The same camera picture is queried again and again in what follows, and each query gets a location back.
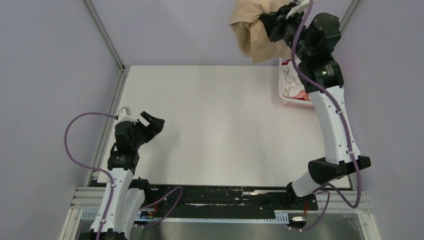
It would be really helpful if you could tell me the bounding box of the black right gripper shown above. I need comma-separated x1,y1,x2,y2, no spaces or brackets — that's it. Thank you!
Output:
264,1,315,61

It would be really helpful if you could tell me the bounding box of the beige t-shirt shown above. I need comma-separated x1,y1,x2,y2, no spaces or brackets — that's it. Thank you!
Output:
229,0,291,64

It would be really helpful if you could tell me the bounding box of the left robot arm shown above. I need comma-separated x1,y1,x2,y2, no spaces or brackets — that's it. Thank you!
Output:
78,109,165,240

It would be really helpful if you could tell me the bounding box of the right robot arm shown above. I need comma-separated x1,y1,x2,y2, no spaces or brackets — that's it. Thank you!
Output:
259,0,371,209

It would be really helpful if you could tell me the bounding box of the red t-shirt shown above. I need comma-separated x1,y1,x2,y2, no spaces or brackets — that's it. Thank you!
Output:
281,59,292,66

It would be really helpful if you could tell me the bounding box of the white crumpled t-shirt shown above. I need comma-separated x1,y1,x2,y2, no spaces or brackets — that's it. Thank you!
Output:
280,62,305,99

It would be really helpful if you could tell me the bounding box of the pink t-shirt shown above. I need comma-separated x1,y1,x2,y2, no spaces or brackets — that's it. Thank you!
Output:
293,90,311,101

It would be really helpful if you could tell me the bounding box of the white plastic laundry basket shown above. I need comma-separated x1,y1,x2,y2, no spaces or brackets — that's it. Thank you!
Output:
278,58,315,110

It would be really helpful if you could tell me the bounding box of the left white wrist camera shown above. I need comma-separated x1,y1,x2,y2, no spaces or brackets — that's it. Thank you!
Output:
116,106,137,123

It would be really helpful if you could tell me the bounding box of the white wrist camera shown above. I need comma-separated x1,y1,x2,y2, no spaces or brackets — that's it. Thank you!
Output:
285,0,314,20
116,106,137,123

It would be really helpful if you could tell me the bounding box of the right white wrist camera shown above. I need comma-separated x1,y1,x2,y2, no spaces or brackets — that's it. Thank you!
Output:
285,0,314,20

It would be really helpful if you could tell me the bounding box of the right aluminium frame post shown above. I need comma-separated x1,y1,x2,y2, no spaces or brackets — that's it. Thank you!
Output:
339,0,361,32

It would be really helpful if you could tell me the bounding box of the aluminium frame post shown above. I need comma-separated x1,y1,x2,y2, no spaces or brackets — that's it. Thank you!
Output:
82,0,125,72
339,0,361,32

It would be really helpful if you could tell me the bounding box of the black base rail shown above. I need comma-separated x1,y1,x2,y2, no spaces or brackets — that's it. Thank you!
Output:
134,184,318,223

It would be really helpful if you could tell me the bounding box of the left aluminium frame post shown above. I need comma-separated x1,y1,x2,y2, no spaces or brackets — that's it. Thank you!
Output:
82,0,125,72

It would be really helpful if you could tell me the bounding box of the white slotted cable duct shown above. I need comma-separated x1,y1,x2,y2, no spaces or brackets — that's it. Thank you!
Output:
80,209,290,225

